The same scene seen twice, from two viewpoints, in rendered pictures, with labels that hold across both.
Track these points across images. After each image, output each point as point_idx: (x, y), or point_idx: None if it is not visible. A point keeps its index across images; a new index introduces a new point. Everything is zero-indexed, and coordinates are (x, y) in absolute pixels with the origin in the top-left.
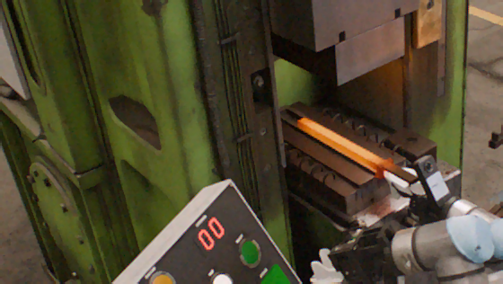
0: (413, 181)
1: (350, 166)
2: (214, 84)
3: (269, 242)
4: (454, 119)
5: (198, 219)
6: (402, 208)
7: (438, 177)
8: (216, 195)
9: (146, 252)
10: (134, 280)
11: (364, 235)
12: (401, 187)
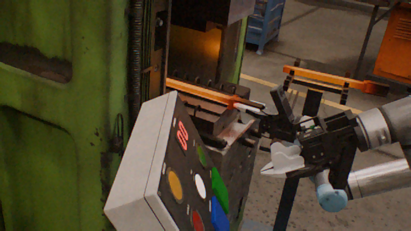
0: (262, 107)
1: (205, 102)
2: (142, 10)
3: (205, 148)
4: (235, 81)
5: (172, 121)
6: (244, 132)
7: (287, 101)
8: (174, 101)
9: (135, 154)
10: (156, 176)
11: (329, 121)
12: (256, 111)
